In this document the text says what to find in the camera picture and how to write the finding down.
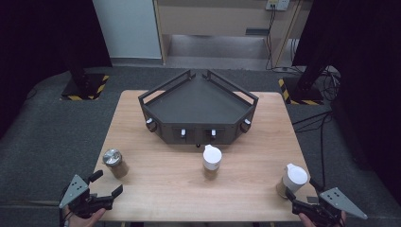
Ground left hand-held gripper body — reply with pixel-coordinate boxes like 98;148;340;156
59;174;113;219

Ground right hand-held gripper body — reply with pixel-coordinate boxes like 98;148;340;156
292;187;369;226

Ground white-lid spice jar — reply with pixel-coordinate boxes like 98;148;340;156
201;144;223;174
276;163;309;200

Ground silver-lid spice jar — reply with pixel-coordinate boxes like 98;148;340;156
102;148;131;180

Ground black corner shelf rack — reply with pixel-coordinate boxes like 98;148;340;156
137;69;260;148

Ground person's left hand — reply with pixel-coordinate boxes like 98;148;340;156
63;207;107;227

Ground person's right hand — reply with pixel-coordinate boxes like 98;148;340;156
298;211;348;227

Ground black striped stand base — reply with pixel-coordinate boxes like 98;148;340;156
277;77;325;106
60;73;111;102

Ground black curtain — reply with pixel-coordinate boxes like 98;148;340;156
292;0;401;197
0;0;113;140

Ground white panel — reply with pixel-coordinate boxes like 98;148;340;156
93;0;163;60

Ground black floor cable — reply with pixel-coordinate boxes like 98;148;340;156
291;110;334;190

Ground tangled black cables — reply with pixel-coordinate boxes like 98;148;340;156
318;65;342;102

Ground black outlet cable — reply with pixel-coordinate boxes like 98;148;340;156
265;8;304;75

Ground wall power outlet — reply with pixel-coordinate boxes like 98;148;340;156
265;0;290;12

